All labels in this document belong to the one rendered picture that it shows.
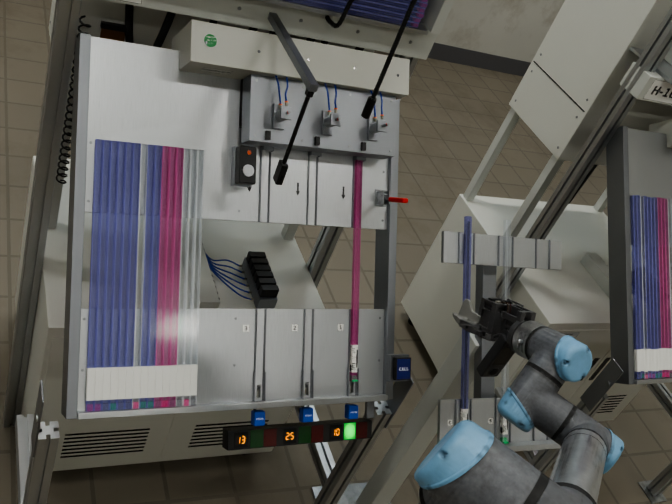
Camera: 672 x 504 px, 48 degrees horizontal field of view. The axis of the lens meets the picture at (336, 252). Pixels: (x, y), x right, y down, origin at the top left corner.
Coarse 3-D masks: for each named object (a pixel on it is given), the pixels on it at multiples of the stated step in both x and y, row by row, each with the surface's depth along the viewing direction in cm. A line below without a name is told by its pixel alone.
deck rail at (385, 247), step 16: (384, 240) 172; (384, 256) 172; (384, 272) 171; (384, 288) 171; (384, 304) 171; (384, 320) 171; (384, 336) 170; (384, 352) 170; (384, 368) 170; (384, 384) 170
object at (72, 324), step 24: (72, 120) 144; (72, 144) 143; (72, 168) 142; (72, 192) 141; (72, 216) 140; (72, 240) 139; (72, 264) 138; (72, 288) 138; (72, 312) 138; (72, 336) 138; (72, 360) 138; (72, 384) 138; (72, 408) 138
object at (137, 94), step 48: (96, 48) 142; (144, 48) 146; (96, 96) 142; (144, 96) 146; (192, 96) 151; (192, 144) 151; (240, 144) 155; (240, 192) 155; (288, 192) 160; (336, 192) 165
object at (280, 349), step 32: (224, 320) 153; (256, 320) 156; (288, 320) 160; (320, 320) 163; (224, 352) 153; (256, 352) 156; (288, 352) 159; (320, 352) 163; (224, 384) 153; (256, 384) 156; (288, 384) 159; (320, 384) 163; (352, 384) 167
